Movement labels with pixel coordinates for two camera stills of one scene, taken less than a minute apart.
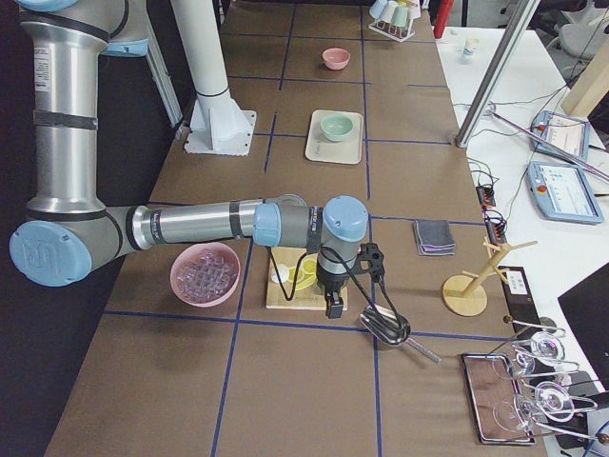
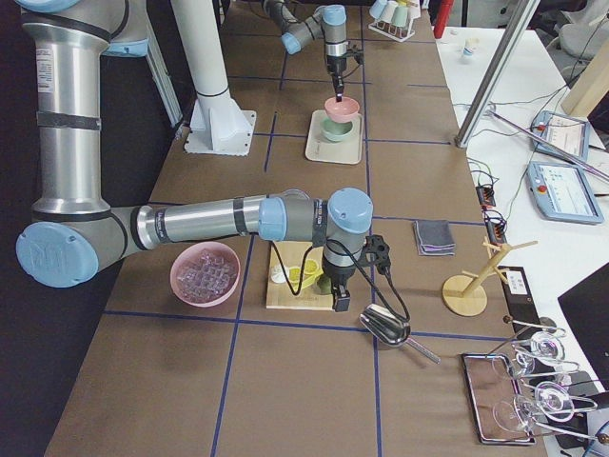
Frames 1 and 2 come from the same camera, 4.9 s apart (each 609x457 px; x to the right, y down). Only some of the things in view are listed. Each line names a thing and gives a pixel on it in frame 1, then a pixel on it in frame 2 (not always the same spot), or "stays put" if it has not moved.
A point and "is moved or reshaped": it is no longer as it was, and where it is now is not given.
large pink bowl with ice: x=205 y=273 stays put
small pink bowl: x=336 y=58 is moved or reshaped
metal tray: x=498 y=411 stays put
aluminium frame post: x=520 y=19 stays put
